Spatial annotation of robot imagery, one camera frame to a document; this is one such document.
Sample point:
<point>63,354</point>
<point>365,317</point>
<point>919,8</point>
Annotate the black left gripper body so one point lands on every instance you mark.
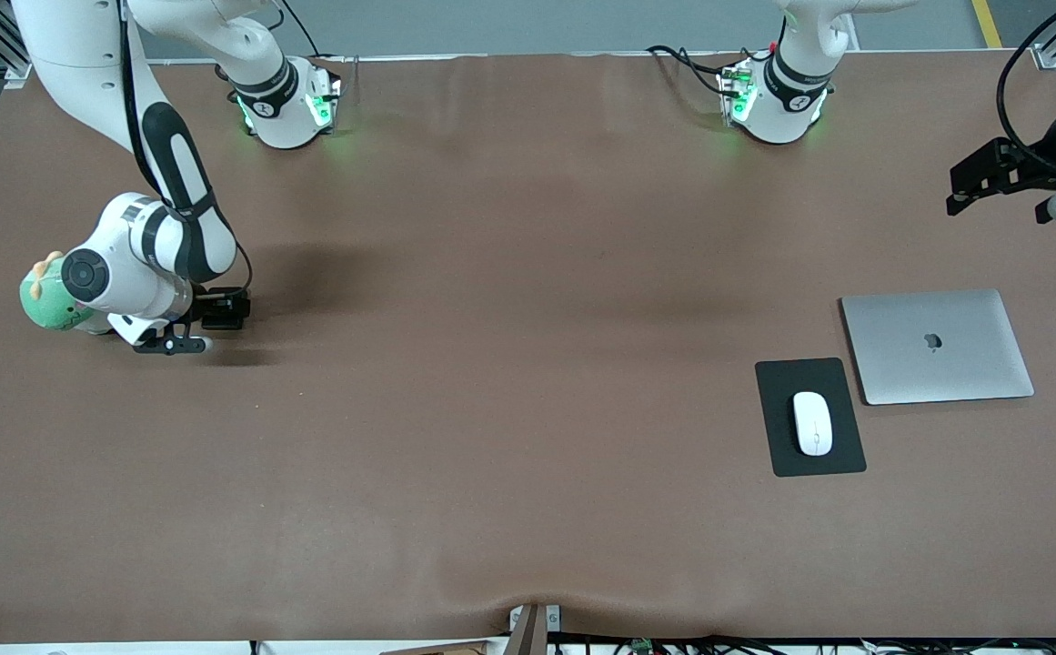
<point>1024,169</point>

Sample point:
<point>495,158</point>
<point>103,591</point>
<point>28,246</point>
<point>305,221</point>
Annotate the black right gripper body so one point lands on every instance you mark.
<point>215,307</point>

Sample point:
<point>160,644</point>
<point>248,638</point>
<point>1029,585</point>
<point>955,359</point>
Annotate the white computer mouse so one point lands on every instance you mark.
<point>813,423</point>

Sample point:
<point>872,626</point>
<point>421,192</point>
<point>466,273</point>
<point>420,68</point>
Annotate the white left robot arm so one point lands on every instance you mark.
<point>778,114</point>

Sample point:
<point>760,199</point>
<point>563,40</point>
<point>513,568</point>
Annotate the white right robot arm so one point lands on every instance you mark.
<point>91,64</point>

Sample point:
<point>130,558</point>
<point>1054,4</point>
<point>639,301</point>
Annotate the black mouse pad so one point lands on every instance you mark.
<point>773,428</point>

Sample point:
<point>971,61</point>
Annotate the green dinosaur plush toy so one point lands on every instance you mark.
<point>47,305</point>

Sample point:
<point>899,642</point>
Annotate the silver closed laptop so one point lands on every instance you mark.
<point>937,347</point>

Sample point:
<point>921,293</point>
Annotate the brown table cover mat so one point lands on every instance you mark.
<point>528,500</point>

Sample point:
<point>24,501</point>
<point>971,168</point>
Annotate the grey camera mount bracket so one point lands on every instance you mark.
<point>534,628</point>

